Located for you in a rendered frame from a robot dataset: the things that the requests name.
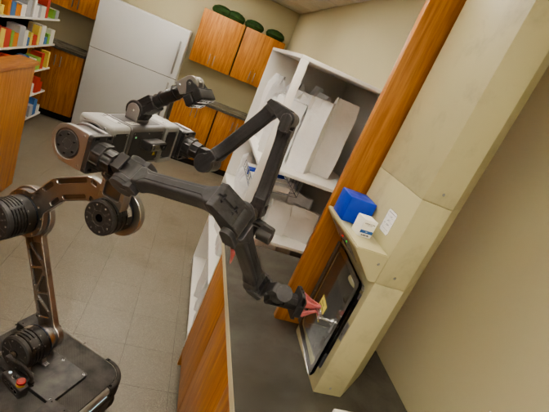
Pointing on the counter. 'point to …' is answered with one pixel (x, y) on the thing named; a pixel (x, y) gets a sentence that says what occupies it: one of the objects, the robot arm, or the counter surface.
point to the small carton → (364, 226)
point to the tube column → (470, 98)
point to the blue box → (353, 205)
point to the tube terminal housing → (333, 376)
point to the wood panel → (378, 132)
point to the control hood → (363, 249)
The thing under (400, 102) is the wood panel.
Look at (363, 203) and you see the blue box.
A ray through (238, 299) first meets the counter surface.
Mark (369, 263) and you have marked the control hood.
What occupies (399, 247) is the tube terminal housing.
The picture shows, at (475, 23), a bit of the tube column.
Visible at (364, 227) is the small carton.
